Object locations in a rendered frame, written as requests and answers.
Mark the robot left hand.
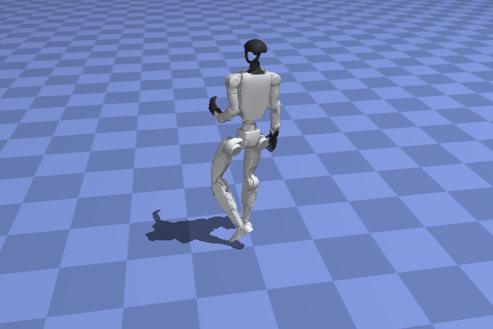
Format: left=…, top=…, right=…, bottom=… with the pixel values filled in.
left=209, top=96, right=222, bottom=114

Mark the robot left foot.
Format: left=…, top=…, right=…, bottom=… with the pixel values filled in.
left=230, top=224, right=253, bottom=242

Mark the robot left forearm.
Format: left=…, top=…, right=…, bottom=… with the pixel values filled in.
left=213, top=107, right=233, bottom=123

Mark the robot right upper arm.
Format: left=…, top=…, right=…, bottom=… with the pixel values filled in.
left=268, top=72, right=281, bottom=111

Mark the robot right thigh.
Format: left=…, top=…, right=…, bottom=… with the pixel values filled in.
left=243, top=133, right=268, bottom=190

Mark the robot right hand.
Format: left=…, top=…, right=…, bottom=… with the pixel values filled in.
left=266, top=130, right=279, bottom=152

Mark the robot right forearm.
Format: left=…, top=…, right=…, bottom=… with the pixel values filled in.
left=270, top=101, right=280, bottom=135

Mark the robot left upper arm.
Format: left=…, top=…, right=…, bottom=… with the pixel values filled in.
left=224, top=73, right=242, bottom=117

